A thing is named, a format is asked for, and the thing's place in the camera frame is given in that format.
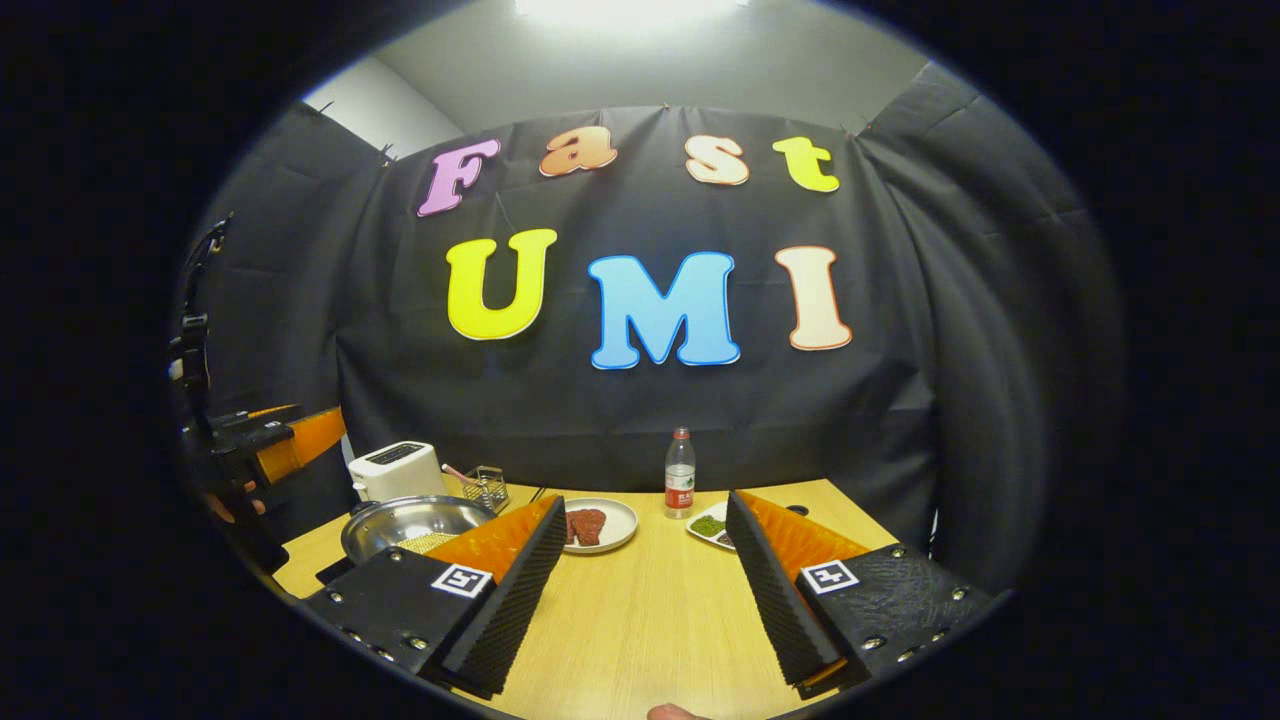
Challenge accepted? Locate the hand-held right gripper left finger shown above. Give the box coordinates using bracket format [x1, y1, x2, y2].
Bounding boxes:
[300, 494, 569, 699]

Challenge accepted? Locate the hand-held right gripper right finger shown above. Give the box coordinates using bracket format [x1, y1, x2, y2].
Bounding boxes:
[724, 489, 997, 700]

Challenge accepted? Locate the steel pot with black handle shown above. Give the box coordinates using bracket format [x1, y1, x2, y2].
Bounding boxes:
[340, 495, 499, 567]

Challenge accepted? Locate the white toaster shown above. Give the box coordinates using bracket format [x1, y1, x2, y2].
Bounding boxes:
[347, 441, 448, 505]

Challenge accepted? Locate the white divided dish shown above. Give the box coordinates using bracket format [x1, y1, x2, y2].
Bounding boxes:
[686, 500, 742, 554]

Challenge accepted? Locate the metal mesh holder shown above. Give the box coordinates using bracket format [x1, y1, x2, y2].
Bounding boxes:
[462, 465, 511, 515]

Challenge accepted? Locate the white round plate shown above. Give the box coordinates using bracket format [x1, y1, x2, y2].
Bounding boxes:
[561, 497, 640, 556]

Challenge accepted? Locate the clear water bottle red label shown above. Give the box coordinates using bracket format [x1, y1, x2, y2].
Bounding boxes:
[664, 427, 698, 521]

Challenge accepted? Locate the black backdrop cloth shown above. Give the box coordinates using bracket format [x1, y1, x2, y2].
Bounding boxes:
[175, 60, 1128, 601]

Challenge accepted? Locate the ceiling light panel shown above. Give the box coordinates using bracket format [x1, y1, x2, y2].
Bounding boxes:
[513, 0, 753, 29]

